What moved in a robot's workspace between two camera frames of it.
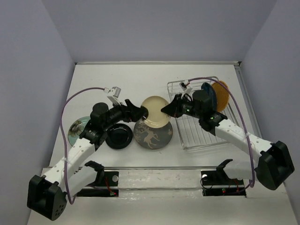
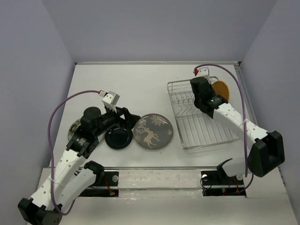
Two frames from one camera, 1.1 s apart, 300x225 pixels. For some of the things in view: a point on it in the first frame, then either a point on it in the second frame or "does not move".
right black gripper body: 184,107 → 196,102
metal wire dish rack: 192,134 does not move
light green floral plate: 77,128 does not move
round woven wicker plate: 222,95 does not move
